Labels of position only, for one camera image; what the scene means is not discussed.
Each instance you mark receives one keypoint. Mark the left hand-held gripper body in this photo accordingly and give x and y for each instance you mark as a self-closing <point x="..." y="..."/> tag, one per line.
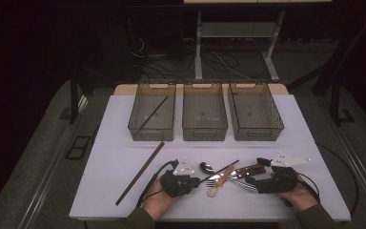
<point x="178" y="184"/>

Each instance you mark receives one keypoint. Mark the smoky clear plastic bin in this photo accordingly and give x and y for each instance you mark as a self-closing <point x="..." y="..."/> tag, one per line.
<point x="254" y="111"/>
<point x="204" y="111"/>
<point x="152" y="120"/>

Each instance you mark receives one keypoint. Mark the brown wooden chopstick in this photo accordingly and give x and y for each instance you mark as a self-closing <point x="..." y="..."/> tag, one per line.
<point x="139" y="174"/>

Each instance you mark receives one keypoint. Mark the grey metal desk frame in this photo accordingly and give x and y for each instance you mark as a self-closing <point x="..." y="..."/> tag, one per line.
<point x="198" y="57"/>

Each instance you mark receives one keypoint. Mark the amber clear plastic spoon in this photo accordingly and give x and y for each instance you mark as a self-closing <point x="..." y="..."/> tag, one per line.
<point x="225" y="175"/>

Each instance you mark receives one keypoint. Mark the shiny metal spoon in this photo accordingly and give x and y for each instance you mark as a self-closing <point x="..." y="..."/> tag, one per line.
<point x="206" y="167"/>

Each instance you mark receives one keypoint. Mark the metal fork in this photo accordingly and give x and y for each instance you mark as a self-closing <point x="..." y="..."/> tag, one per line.
<point x="244" y="186"/>

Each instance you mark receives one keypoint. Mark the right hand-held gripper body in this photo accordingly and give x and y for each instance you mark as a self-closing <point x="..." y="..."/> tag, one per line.
<point x="279" y="181"/>

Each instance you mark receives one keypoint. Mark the person's right hand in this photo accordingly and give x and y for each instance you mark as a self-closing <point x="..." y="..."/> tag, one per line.
<point x="300" y="198"/>

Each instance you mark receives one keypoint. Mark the person's left hand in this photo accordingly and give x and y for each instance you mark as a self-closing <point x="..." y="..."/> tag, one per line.
<point x="157" y="203"/>

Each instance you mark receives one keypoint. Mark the black metal stand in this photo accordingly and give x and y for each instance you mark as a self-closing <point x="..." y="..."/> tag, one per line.
<point x="74" y="101"/>
<point x="335" y="105"/>

